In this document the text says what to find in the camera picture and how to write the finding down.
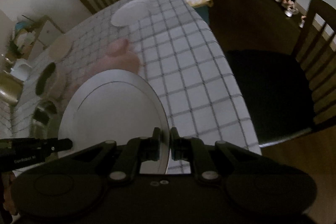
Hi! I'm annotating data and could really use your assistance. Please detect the large stainless steel bowl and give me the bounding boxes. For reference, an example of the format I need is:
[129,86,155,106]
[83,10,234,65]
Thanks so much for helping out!
[29,98,63,139]

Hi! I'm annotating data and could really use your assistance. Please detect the small steel bowl pink rim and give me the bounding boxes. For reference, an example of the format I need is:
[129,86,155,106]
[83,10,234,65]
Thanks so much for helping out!
[35,63,66,100]

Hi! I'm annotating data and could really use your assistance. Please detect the large white plate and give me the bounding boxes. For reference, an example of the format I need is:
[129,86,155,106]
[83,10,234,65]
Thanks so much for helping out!
[58,69,170,174]

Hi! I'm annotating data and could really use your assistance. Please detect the small white plate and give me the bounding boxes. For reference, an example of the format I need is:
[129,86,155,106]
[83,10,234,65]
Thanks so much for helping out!
[110,0,151,27]

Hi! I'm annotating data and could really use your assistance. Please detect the gold thermos carafe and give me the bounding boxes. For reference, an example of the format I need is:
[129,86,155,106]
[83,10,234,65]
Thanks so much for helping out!
[0,72,23,106]

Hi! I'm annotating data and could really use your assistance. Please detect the white electric kettle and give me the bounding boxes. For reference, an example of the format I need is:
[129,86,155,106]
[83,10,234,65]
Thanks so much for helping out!
[10,59,32,82]

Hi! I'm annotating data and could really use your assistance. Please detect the dark wooden chair right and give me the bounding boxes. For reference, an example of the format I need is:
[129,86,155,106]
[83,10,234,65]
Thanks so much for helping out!
[226,0,335,148]

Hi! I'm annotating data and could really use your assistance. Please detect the white drawer side cabinet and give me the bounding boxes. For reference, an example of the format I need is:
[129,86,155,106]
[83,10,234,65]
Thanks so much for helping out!
[6,14,64,59]

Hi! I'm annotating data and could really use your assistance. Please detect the checkered white tablecloth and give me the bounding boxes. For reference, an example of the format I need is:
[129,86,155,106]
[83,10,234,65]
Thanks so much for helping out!
[0,0,263,175]

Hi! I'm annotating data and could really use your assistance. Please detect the small colourful shoes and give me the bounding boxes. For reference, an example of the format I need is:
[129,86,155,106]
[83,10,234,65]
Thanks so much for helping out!
[275,0,306,29]

